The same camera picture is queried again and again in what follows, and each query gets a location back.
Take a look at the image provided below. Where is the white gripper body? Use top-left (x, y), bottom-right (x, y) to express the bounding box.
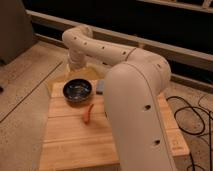
top-left (68, 50), bottom-right (87, 70)

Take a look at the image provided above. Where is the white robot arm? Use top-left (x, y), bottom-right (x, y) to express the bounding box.
top-left (62, 25), bottom-right (177, 171)

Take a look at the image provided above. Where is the yellow cloth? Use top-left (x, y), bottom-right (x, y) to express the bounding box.
top-left (46, 64), bottom-right (108, 95)

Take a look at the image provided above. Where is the dark blue bowl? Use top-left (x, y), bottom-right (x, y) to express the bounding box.
top-left (63, 79), bottom-right (92, 103)

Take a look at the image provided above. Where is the red chili pepper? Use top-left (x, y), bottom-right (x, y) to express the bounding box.
top-left (83, 104), bottom-right (94, 124)

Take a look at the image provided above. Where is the grey cabinet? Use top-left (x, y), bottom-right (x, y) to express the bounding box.
top-left (0, 0), bottom-right (37, 64)

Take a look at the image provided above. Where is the wooden cutting board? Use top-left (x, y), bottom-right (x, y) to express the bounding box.
top-left (38, 79), bottom-right (191, 171)

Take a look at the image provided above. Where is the black floor cable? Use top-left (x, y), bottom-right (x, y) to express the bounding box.
top-left (166, 94), bottom-right (213, 171)

